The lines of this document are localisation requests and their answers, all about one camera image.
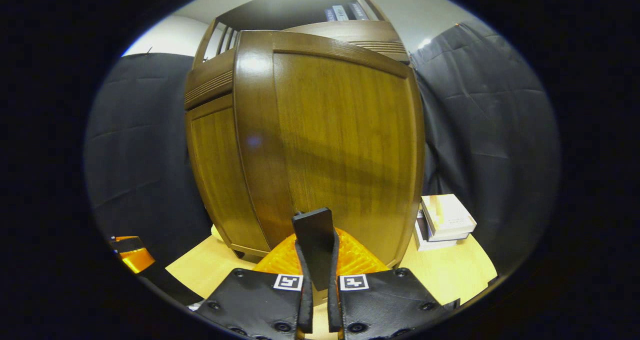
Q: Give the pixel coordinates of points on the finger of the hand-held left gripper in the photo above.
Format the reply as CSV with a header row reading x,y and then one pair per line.
x,y
134,255

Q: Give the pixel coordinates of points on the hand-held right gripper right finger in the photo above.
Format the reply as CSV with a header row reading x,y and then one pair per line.
x,y
333,290

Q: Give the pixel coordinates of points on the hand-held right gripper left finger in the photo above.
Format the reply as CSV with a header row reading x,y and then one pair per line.
x,y
306,290

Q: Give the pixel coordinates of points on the wooden cabinet door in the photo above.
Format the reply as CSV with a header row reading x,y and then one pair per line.
x,y
220,180
340,139

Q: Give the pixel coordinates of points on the brown wooden shoe cabinet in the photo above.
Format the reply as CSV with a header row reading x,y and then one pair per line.
x,y
280,9

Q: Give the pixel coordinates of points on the white book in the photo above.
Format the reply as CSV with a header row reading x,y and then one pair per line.
x,y
450,217
425,242

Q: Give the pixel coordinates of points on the black backdrop cloth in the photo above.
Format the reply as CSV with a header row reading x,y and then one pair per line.
x,y
500,129

